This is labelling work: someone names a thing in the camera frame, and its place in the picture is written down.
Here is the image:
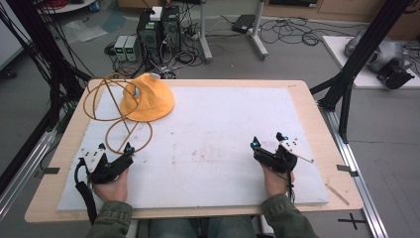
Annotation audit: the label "black flat box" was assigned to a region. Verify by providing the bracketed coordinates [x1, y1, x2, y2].
[231, 14, 258, 35]

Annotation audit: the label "white box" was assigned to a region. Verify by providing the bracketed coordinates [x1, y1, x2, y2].
[149, 6, 163, 22]

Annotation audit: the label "grey metal desk legs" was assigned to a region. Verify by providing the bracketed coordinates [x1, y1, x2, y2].
[197, 0, 270, 64]

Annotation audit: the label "yellow bucket hat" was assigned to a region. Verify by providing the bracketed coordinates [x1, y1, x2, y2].
[119, 72, 176, 123]

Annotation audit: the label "aluminium rail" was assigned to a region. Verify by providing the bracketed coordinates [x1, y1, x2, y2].
[0, 128, 58, 222]
[318, 100, 390, 238]

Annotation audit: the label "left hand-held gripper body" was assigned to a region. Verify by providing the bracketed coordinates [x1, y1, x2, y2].
[80, 148, 135, 185]

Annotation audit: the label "brown wire hat stand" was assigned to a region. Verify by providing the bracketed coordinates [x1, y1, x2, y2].
[82, 72, 155, 156]

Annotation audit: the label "person's legs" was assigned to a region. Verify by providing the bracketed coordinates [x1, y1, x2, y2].
[148, 215, 260, 238]

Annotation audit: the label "black frame post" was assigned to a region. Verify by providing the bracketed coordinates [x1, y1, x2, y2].
[0, 0, 93, 196]
[309, 0, 415, 145]

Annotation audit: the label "tangle of black cables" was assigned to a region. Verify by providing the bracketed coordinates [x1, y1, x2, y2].
[259, 15, 356, 48]

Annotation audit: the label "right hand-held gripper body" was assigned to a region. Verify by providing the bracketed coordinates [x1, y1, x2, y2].
[252, 137, 315, 174]

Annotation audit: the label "thin wooden stick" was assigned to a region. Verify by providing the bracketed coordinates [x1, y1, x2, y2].
[324, 182, 351, 206]

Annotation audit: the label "person's left hand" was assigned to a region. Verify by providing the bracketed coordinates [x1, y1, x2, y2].
[93, 168, 131, 203]

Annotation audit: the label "white foam mat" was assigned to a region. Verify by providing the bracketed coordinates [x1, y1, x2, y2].
[56, 84, 331, 212]

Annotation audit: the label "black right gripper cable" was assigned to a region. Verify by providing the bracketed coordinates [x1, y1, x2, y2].
[263, 164, 297, 205]

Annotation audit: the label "grey power supply unit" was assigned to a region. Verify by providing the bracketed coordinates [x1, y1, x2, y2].
[124, 35, 142, 62]
[113, 35, 129, 61]

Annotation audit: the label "black computer tower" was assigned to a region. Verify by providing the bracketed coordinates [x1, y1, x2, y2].
[160, 5, 182, 56]
[136, 9, 163, 65]

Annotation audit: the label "person's right hand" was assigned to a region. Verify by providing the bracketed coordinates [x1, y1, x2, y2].
[262, 164, 295, 198]

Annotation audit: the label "white floor board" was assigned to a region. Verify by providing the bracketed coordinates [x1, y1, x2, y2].
[321, 35, 420, 90]

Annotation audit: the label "grey robot part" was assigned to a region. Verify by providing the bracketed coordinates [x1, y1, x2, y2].
[344, 29, 416, 90]

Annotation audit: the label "black table bracket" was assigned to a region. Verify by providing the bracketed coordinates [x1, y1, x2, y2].
[33, 167, 61, 179]
[336, 164, 360, 178]

